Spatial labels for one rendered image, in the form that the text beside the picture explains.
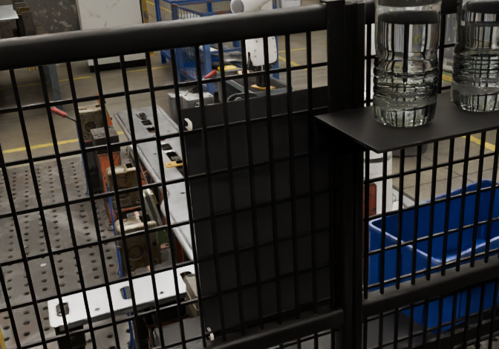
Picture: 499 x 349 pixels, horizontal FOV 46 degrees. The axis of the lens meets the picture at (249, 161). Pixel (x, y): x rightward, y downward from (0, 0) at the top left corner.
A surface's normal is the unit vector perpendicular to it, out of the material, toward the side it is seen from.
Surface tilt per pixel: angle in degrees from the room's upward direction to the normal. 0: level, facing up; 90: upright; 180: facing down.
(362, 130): 0
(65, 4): 88
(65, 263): 0
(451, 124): 0
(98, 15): 90
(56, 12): 89
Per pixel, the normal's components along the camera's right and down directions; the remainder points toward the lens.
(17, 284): -0.06, -0.93
